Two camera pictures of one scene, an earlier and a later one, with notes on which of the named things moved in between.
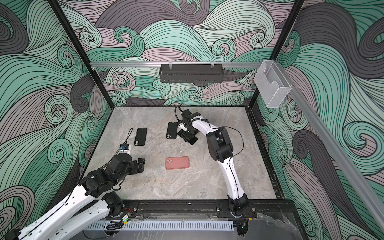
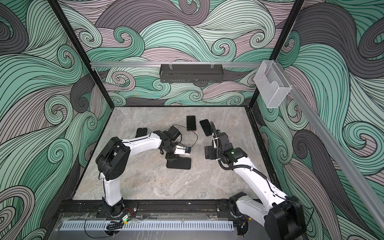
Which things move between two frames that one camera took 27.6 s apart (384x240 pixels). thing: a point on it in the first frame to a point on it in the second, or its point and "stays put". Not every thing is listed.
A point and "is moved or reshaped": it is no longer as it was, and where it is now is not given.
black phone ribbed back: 193,140 is moved or reshaped
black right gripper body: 191,130 to 212,151
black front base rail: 222,211 stays put
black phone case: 171,130 is moved or reshaped
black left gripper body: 134,168 to 171,155
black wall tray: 191,73 stays put
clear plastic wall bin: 271,85 stays put
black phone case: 140,137 stays put
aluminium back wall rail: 100,65 stays put
